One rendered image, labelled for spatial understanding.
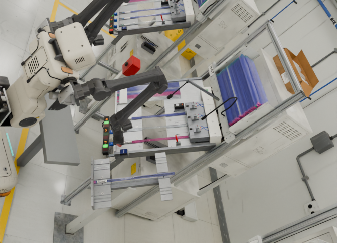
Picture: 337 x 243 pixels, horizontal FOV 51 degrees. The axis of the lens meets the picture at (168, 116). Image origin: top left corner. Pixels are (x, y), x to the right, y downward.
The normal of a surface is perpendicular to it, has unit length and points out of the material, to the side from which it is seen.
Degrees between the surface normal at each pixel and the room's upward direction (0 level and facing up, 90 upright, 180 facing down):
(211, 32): 90
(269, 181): 90
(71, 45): 48
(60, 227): 0
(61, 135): 0
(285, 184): 89
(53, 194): 0
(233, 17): 90
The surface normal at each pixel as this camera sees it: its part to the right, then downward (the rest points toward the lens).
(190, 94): -0.05, -0.65
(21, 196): 0.66, -0.53
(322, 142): -0.74, -0.40
